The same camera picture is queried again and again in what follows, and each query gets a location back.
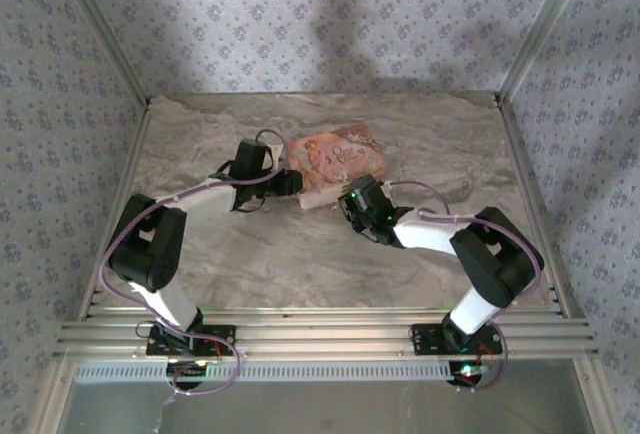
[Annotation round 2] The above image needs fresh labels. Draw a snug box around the pink illustrated box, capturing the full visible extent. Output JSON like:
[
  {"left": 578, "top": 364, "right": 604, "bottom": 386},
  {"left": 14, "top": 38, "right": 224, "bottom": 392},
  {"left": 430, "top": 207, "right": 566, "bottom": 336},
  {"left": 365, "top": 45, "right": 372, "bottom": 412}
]
[{"left": 284, "top": 123, "right": 389, "bottom": 211}]

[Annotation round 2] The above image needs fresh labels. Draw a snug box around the black controller board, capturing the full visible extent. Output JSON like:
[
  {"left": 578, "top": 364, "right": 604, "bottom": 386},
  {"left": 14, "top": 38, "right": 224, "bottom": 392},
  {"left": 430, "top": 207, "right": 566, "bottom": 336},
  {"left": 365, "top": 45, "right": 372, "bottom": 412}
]
[
  {"left": 166, "top": 359, "right": 217, "bottom": 391},
  {"left": 448, "top": 359, "right": 490, "bottom": 391}
]

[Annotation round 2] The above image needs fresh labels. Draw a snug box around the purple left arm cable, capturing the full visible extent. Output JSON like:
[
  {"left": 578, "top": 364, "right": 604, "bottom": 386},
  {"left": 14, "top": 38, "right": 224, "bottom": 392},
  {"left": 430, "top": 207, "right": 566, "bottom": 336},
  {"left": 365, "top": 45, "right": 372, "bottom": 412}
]
[{"left": 97, "top": 128, "right": 289, "bottom": 396}]

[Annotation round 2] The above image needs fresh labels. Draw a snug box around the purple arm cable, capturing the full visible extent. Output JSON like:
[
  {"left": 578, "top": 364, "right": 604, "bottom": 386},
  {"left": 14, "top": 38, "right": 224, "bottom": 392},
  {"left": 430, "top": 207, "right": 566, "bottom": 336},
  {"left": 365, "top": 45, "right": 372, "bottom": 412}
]
[
  {"left": 383, "top": 179, "right": 546, "bottom": 394},
  {"left": 97, "top": 128, "right": 289, "bottom": 396}
]

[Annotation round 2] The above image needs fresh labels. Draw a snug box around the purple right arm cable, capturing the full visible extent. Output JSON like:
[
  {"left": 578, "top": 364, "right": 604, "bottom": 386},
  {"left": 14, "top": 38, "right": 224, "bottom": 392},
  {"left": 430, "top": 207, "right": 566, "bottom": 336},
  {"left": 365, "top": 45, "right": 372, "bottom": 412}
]
[{"left": 383, "top": 179, "right": 546, "bottom": 394}]

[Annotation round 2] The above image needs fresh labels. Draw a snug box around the aluminium side rail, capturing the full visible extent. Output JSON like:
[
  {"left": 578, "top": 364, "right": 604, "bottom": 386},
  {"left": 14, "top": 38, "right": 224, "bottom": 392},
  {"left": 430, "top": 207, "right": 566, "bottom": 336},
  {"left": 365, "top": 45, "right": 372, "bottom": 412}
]
[
  {"left": 77, "top": 101, "right": 154, "bottom": 316},
  {"left": 494, "top": 98, "right": 585, "bottom": 316}
]

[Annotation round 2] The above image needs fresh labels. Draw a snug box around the aluminium rail frame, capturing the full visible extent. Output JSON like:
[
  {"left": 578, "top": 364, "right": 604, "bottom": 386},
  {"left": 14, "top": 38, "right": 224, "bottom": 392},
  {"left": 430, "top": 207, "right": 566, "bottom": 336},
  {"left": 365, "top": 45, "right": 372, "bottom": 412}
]
[{"left": 53, "top": 305, "right": 599, "bottom": 362}]

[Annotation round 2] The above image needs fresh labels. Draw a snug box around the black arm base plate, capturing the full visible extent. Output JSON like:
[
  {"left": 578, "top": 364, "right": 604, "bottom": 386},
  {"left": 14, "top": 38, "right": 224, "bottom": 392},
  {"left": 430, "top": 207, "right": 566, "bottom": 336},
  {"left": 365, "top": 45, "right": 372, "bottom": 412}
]
[
  {"left": 146, "top": 323, "right": 238, "bottom": 357},
  {"left": 410, "top": 322, "right": 504, "bottom": 357}
]

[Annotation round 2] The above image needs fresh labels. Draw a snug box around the grey slotted cable duct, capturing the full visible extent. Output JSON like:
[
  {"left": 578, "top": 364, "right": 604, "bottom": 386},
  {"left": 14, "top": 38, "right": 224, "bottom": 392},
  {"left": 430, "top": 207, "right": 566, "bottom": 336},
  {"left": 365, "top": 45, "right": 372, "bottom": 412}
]
[{"left": 74, "top": 359, "right": 482, "bottom": 384}]

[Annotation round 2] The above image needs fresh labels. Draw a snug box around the aluminium corner post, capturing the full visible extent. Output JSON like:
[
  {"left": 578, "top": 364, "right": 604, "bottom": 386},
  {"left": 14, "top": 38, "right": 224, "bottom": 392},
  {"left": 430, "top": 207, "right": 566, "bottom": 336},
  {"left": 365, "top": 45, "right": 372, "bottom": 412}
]
[
  {"left": 49, "top": 0, "right": 152, "bottom": 108},
  {"left": 495, "top": 0, "right": 597, "bottom": 108}
]

